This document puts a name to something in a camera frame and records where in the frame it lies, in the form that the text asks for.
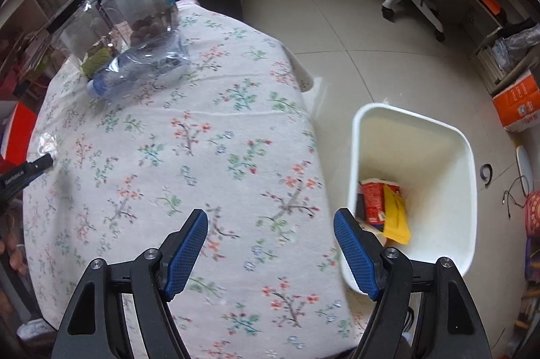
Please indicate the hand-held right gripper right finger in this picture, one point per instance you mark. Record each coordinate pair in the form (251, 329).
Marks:
(356, 253)

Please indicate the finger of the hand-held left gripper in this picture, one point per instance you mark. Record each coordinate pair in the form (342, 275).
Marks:
(40, 165)

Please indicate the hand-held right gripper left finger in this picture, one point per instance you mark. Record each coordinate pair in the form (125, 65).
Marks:
(187, 253)

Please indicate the white tissue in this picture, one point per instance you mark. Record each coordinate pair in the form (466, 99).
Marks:
(47, 144)

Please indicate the yellow snack wrapper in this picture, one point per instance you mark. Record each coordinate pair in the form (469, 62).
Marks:
(396, 217)

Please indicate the red instant noodle cup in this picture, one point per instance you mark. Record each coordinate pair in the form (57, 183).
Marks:
(373, 201)

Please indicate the white trash bin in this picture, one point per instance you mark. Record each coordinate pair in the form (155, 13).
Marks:
(438, 182)

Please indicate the person's left hand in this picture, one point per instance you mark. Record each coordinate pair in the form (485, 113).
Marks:
(14, 257)

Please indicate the red cardboard box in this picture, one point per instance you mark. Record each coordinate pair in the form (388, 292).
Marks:
(17, 131)

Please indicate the clear jar with mixed nuts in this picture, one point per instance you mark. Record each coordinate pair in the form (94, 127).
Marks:
(76, 30)

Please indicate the crushed clear plastic bottle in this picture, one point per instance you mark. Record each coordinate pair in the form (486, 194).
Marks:
(139, 61)

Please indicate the black curved band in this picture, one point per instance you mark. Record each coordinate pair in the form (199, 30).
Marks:
(485, 175)

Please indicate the clear jar with brown nuts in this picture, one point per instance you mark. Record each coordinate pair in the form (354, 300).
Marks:
(139, 4)

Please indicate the orange and white cardboard box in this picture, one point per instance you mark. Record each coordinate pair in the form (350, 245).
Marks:
(519, 104)

